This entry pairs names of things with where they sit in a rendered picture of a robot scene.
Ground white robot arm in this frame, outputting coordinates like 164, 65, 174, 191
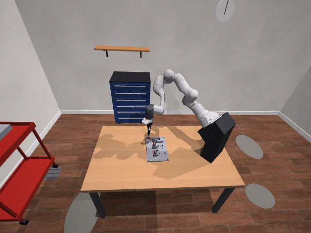
142, 69, 222, 128

